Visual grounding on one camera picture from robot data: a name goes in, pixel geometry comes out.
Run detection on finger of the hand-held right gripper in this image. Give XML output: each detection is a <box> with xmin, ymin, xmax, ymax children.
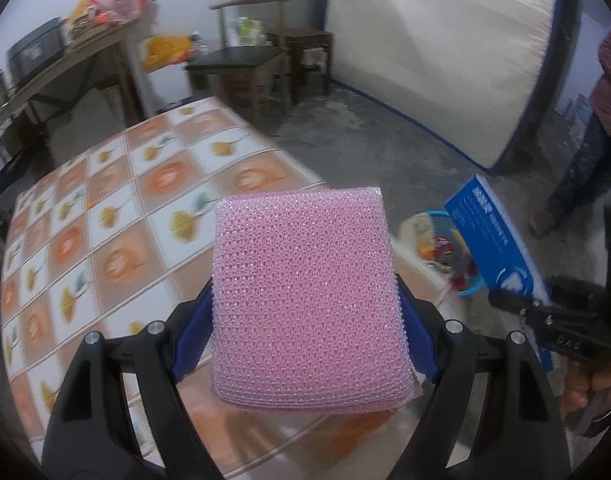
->
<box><xmin>548</xmin><ymin>274</ymin><xmax>609</xmax><ymax>306</ymax></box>
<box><xmin>488</xmin><ymin>287</ymin><xmax>556</xmax><ymax>323</ymax></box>

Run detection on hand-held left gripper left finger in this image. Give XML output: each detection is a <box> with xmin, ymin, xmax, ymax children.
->
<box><xmin>40</xmin><ymin>280</ymin><xmax>223</xmax><ymax>480</ymax></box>

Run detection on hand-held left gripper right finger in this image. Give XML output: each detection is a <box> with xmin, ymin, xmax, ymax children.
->
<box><xmin>393</xmin><ymin>274</ymin><xmax>572</xmax><ymax>480</ymax></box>

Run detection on blue plastic basket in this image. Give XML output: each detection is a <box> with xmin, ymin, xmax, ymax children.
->
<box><xmin>398</xmin><ymin>209</ymin><xmax>486</xmax><ymax>297</ymax></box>

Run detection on blue toothpaste box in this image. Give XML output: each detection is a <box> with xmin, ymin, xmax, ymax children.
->
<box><xmin>444</xmin><ymin>174</ymin><xmax>559</xmax><ymax>373</ymax></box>

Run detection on pink mesh sponge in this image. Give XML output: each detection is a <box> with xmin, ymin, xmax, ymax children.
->
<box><xmin>209</xmin><ymin>186</ymin><xmax>417</xmax><ymax>415</ymax></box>

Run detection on person's right hand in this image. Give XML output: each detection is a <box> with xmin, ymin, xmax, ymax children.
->
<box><xmin>560</xmin><ymin>355</ymin><xmax>611</xmax><ymax>413</ymax></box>

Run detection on black cloth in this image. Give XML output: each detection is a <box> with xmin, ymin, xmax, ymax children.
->
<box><xmin>0</xmin><ymin>157</ymin><xmax>46</xmax><ymax>211</ymax></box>

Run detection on white mattress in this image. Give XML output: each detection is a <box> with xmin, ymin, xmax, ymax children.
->
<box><xmin>325</xmin><ymin>0</ymin><xmax>583</xmax><ymax>173</ymax></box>

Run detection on wooden chair with packets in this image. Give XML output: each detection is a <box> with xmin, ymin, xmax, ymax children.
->
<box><xmin>185</xmin><ymin>0</ymin><xmax>291</xmax><ymax>126</ymax></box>

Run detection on yellow plastic bag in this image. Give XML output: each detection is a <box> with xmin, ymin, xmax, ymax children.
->
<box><xmin>140</xmin><ymin>34</ymin><xmax>196</xmax><ymax>72</ymax></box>

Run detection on grey side table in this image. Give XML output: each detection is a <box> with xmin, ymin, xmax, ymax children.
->
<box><xmin>0</xmin><ymin>15</ymin><xmax>146</xmax><ymax>161</ymax></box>

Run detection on green and white packets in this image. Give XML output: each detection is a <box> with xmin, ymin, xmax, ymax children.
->
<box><xmin>230</xmin><ymin>16</ymin><xmax>266</xmax><ymax>47</ymax></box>

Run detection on dark wooden stool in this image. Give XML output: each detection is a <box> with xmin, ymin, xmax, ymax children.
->
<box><xmin>265</xmin><ymin>27</ymin><xmax>336</xmax><ymax>106</ymax></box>

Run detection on grey rice cooker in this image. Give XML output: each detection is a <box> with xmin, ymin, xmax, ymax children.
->
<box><xmin>6</xmin><ymin>16</ymin><xmax>66</xmax><ymax>86</ymax></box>

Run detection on pile of snack packets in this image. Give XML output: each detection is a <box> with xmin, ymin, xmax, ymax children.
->
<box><xmin>65</xmin><ymin>0</ymin><xmax>158</xmax><ymax>41</ymax></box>

